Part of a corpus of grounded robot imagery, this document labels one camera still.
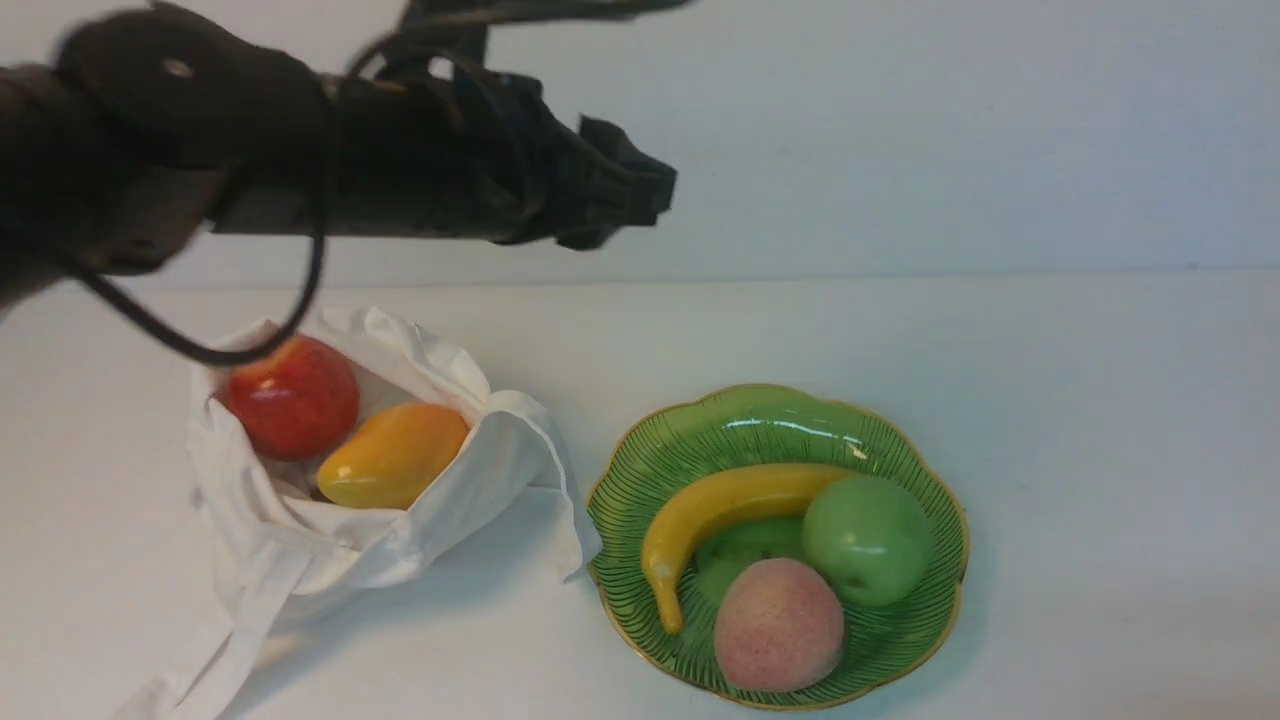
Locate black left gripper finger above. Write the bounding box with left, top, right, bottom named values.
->
left=579, top=117, right=678, bottom=225

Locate yellow orange mango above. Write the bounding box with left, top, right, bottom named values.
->
left=316, top=404, right=470, bottom=510

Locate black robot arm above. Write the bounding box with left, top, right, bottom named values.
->
left=3, top=1, right=677, bottom=305

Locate black cable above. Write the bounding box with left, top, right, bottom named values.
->
left=60, top=0, right=701, bottom=366

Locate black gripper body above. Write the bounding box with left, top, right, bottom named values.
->
left=325, top=20, right=591, bottom=245

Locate white cloth bag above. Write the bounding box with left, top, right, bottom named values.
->
left=116, top=307, right=602, bottom=719

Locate green glass plate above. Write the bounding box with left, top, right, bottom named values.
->
left=588, top=384, right=970, bottom=712

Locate red apple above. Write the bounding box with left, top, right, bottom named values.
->
left=224, top=336, right=360, bottom=462

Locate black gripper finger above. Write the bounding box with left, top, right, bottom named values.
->
left=556, top=215, right=652, bottom=251

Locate green apple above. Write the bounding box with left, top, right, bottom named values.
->
left=801, top=475, right=933, bottom=607

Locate pink peach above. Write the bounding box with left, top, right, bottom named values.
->
left=713, top=559, right=845, bottom=693

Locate yellow banana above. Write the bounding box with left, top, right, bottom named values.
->
left=640, top=462, right=854, bottom=635

